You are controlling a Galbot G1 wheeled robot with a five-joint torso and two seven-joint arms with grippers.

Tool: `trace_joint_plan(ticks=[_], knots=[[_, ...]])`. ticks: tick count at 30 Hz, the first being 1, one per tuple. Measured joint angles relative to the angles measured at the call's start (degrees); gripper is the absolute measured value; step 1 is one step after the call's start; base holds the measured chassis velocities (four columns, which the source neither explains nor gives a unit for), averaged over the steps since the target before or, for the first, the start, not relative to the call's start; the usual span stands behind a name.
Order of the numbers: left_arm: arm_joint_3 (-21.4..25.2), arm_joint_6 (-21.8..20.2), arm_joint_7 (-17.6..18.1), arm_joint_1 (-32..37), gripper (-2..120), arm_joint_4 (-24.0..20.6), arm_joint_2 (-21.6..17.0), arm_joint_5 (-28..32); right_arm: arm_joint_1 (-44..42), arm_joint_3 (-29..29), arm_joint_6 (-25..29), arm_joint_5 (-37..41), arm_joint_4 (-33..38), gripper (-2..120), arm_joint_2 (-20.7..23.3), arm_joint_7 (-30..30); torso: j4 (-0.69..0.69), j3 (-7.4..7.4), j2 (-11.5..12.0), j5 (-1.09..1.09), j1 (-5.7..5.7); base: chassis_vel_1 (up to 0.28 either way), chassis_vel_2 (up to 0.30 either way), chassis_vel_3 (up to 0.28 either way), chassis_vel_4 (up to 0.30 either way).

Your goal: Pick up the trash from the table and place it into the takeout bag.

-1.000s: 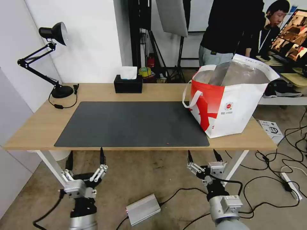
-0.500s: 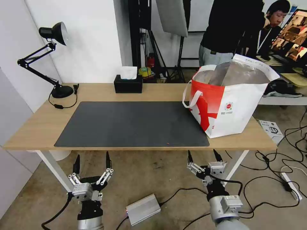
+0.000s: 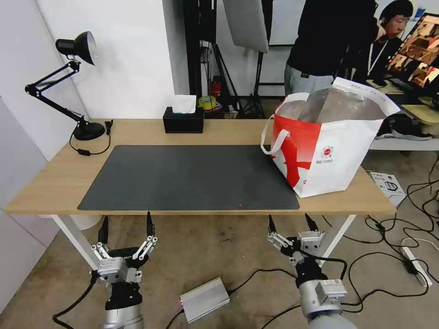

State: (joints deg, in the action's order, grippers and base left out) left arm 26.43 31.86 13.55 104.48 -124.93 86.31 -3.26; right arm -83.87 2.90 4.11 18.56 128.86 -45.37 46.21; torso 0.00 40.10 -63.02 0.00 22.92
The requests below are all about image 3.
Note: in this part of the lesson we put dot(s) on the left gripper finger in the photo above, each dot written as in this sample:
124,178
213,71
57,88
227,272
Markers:
150,228
103,233

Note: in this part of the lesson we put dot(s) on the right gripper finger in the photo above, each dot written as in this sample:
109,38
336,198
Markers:
311,224
272,226

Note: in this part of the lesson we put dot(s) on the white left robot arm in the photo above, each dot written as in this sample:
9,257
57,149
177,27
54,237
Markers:
123,320

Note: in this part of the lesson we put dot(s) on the red and white takeout bag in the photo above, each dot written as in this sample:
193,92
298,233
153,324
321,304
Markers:
339,154

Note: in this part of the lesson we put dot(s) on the white bin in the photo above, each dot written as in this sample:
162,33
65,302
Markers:
85,222

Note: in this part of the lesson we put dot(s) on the white table leg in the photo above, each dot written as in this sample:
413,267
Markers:
337,240
73,240

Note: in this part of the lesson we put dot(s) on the dark grey desk mat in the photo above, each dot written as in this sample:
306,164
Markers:
188,178

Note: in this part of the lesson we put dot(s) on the silver power supply box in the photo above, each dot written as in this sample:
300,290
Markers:
204,300

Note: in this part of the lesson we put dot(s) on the white box with kettle print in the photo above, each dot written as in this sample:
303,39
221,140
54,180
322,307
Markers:
387,186

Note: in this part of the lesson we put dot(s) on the black desk lamp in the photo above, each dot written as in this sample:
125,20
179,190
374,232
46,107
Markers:
87,132

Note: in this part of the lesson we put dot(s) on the white power strip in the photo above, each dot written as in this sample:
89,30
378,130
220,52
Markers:
416,267

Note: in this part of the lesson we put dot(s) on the black tissue box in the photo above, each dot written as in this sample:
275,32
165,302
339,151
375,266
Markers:
183,123

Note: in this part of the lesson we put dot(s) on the grey low platform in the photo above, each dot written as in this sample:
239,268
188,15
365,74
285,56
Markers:
404,144

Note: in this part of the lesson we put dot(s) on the black shoes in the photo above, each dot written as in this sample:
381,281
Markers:
404,135

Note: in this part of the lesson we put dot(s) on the white tissue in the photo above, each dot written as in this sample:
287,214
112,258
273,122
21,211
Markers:
183,102

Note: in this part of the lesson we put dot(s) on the yellow tape roll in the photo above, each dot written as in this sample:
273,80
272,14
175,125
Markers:
207,102

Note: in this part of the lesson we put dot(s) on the red fire extinguisher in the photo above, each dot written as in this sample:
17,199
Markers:
216,87

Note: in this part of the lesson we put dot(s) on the light wooden side table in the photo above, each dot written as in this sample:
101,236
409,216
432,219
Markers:
425,113

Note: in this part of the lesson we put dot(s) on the black light stand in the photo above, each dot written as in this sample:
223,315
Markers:
224,73

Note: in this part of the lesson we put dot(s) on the standing person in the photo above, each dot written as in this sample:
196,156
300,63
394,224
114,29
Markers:
326,34

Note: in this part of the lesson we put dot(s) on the white softbox panel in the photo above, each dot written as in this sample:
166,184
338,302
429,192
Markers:
245,24

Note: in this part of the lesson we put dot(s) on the computer monitor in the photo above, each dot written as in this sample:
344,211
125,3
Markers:
422,51

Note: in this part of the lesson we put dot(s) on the seated person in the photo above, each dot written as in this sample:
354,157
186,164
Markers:
394,20

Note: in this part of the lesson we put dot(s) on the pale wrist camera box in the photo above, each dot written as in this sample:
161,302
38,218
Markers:
310,245
111,269

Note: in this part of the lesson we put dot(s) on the black metal frame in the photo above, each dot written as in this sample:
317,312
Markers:
193,44

